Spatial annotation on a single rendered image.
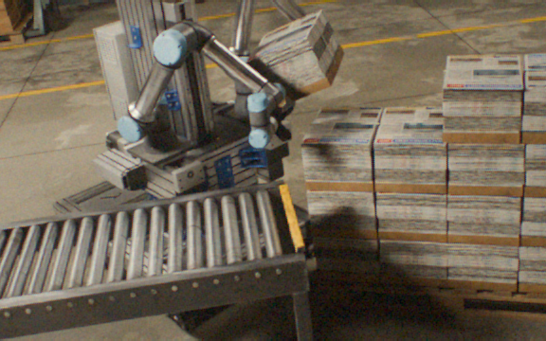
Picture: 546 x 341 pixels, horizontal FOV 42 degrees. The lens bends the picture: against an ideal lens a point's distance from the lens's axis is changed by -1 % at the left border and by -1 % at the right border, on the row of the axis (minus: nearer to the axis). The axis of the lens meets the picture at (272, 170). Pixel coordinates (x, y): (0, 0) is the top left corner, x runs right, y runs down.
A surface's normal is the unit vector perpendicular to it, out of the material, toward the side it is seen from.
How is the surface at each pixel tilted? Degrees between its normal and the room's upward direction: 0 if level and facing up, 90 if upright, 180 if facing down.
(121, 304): 90
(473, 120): 90
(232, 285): 90
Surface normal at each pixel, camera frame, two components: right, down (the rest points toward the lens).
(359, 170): -0.27, 0.48
